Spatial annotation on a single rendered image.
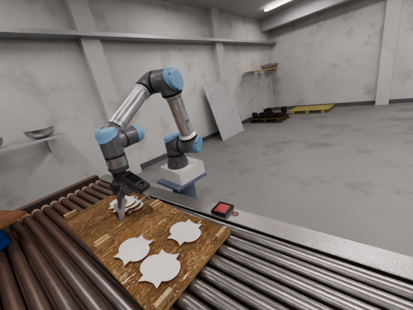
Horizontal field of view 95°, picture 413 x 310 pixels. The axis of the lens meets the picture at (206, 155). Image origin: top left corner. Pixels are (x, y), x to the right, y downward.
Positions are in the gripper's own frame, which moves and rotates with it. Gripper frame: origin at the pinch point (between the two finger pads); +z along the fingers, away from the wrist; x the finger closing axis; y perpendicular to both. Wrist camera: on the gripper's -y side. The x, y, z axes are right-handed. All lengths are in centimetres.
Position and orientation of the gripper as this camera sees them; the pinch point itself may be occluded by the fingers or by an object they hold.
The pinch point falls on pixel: (137, 210)
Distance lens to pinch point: 88.3
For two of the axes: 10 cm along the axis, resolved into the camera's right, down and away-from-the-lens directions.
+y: -8.5, -0.2, 5.2
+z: 1.8, 9.3, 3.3
